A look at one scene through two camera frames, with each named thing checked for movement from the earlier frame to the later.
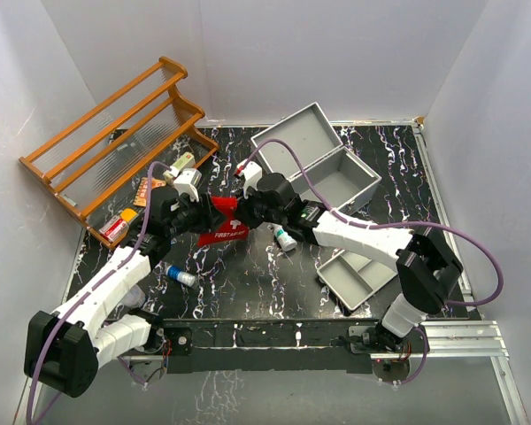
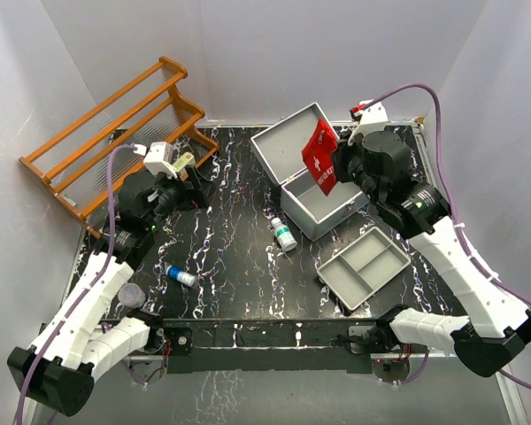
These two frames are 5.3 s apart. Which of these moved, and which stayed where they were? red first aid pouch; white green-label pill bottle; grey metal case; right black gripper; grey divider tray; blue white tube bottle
Moved: right black gripper; red first aid pouch
Stayed: grey divider tray; white green-label pill bottle; grey metal case; blue white tube bottle
